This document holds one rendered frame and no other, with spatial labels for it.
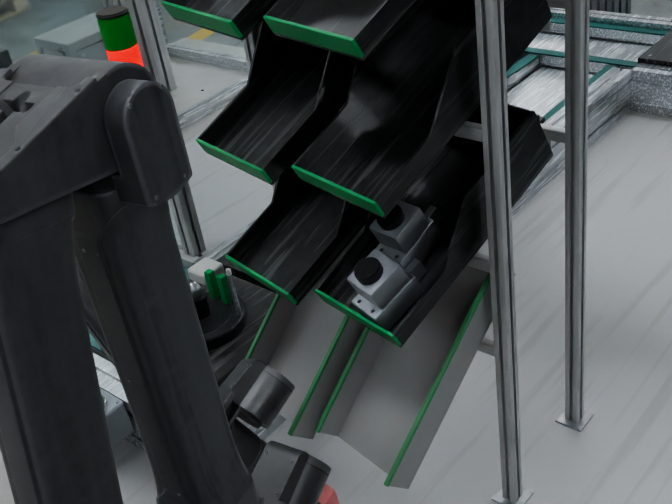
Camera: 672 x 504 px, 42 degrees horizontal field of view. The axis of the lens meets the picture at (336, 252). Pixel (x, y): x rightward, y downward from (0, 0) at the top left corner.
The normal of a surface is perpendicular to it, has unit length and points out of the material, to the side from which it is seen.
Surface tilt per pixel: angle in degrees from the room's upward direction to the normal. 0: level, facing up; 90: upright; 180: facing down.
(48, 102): 13
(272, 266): 25
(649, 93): 90
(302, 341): 45
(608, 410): 0
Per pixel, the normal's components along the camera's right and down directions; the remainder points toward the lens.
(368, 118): -0.45, -0.57
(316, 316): -0.63, -0.28
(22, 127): -0.25, -0.69
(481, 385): -0.14, -0.83
